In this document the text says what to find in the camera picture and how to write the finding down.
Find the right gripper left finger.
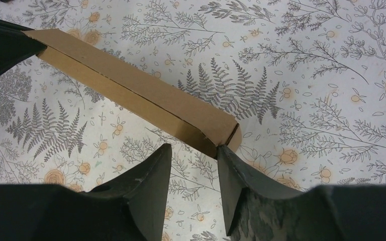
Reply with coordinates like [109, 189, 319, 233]
[0, 144, 172, 240]

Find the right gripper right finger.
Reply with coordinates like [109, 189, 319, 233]
[217, 146, 386, 240]

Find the brown cardboard box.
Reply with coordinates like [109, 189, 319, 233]
[25, 29, 242, 158]

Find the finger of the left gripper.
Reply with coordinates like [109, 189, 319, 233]
[0, 20, 47, 76]

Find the floral patterned table mat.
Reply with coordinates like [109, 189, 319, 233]
[0, 1, 386, 240]

